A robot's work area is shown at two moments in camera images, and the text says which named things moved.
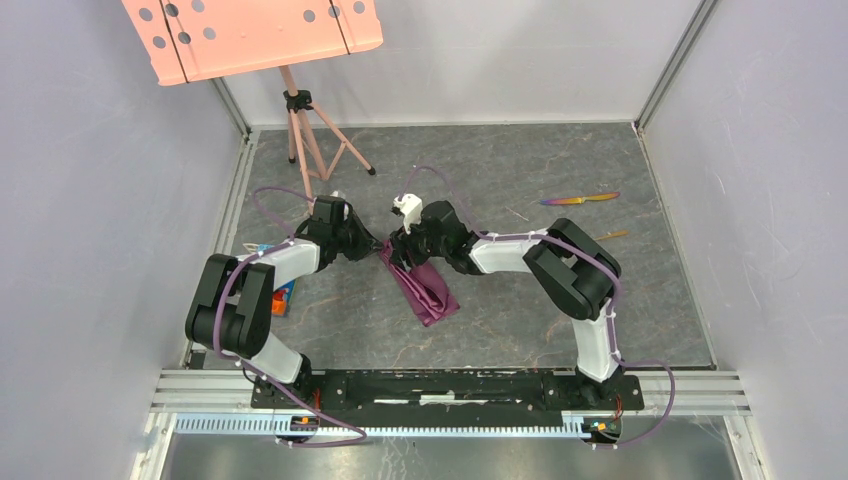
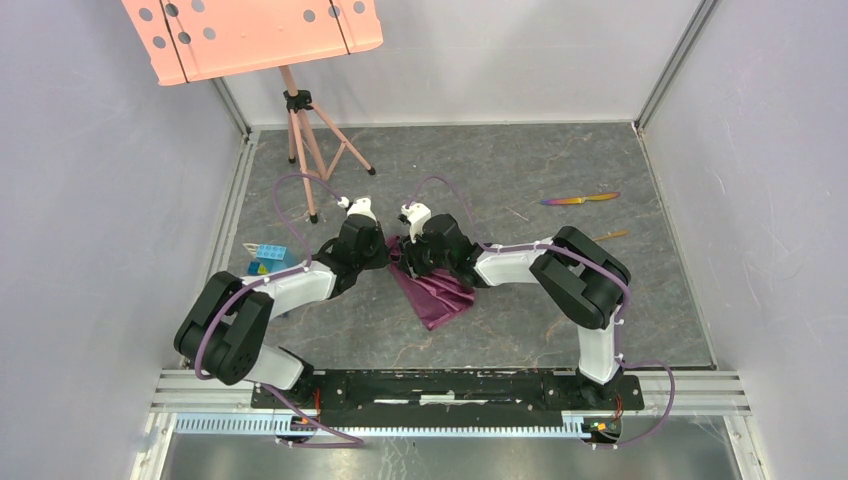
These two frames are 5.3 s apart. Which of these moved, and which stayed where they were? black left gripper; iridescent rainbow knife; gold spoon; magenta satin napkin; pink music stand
Moved: magenta satin napkin; black left gripper
Stayed: iridescent rainbow knife; pink music stand; gold spoon
